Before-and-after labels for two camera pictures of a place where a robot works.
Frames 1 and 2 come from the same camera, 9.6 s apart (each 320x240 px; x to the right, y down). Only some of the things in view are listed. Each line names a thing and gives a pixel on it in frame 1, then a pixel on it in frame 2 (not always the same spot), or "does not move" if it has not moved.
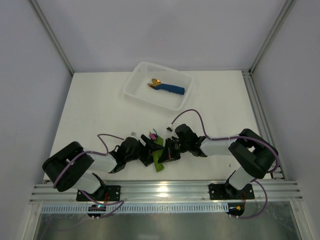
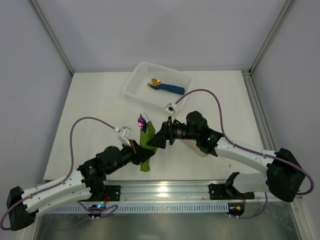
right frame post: [288, 5] does not move
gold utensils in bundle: [155, 82] does not move
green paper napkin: [156, 155] → [145, 164]
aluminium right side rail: [277, 171] does not move
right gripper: [170, 149] → [170, 133]
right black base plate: [226, 192] does not move
